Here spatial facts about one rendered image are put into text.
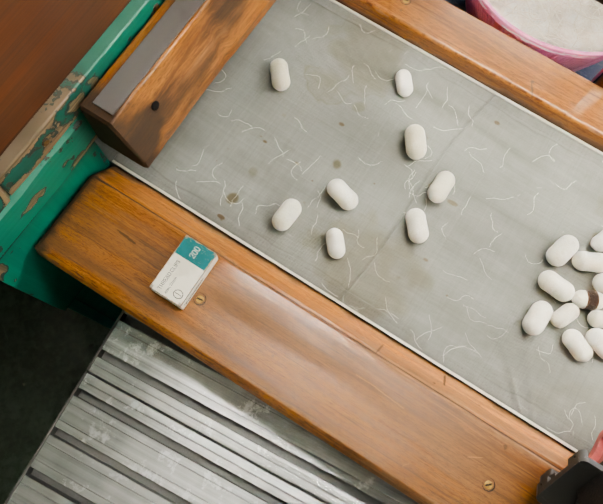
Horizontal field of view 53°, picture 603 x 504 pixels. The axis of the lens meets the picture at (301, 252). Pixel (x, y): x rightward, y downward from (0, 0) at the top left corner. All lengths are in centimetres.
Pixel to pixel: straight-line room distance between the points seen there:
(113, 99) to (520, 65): 43
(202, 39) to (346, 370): 34
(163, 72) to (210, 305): 22
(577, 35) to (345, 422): 53
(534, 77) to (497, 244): 19
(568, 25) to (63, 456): 74
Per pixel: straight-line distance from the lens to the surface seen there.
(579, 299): 66
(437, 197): 64
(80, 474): 70
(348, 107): 68
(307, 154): 65
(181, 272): 57
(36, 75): 53
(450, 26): 73
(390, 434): 58
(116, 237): 61
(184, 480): 68
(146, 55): 57
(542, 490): 58
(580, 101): 73
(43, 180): 59
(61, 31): 53
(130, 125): 56
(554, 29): 81
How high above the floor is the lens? 134
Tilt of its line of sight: 75 degrees down
